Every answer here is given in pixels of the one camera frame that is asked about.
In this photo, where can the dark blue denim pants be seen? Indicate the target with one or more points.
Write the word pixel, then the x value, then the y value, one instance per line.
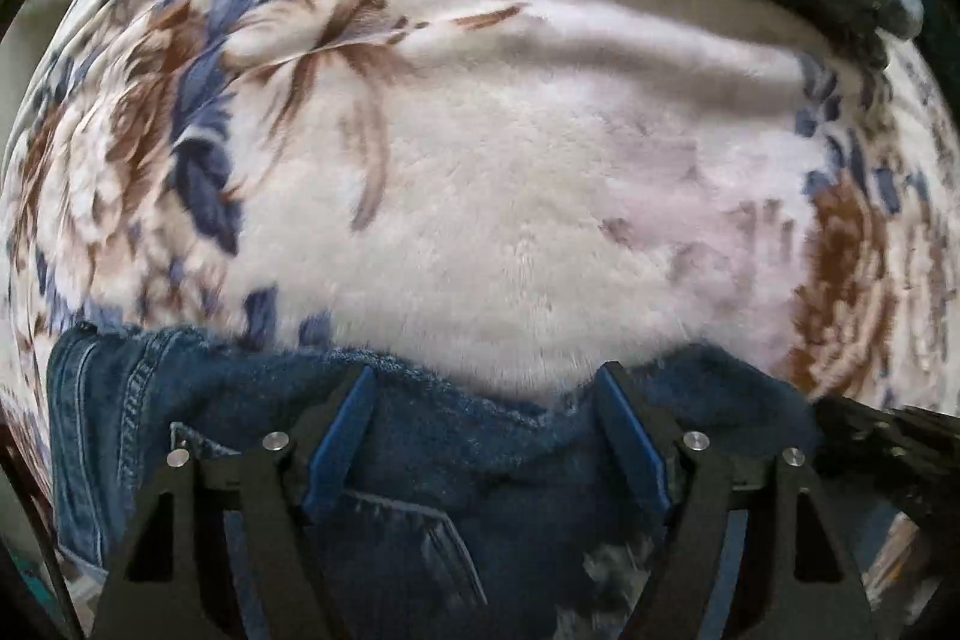
pixel 480 467

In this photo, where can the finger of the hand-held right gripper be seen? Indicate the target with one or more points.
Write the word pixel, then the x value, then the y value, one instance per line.
pixel 870 441

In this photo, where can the floral blanket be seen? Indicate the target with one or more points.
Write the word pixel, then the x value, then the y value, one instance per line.
pixel 487 197

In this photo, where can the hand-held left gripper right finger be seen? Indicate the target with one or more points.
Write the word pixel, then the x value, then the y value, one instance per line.
pixel 630 437

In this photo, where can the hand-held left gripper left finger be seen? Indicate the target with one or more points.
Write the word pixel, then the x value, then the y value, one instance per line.
pixel 345 437

